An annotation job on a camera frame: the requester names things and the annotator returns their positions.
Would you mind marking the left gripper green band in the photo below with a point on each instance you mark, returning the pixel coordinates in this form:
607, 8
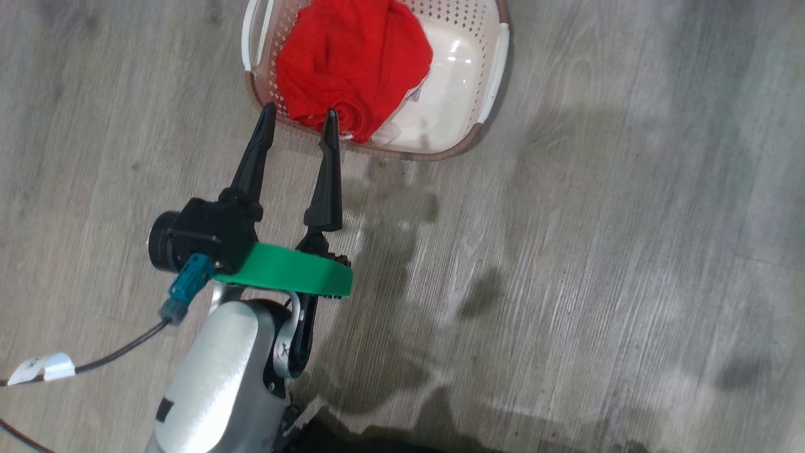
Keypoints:
289, 272

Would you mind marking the red garment with white trim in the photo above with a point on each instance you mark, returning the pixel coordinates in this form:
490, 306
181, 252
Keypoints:
352, 60

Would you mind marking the beige perforated laundry basket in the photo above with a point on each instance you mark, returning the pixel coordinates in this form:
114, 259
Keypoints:
462, 69

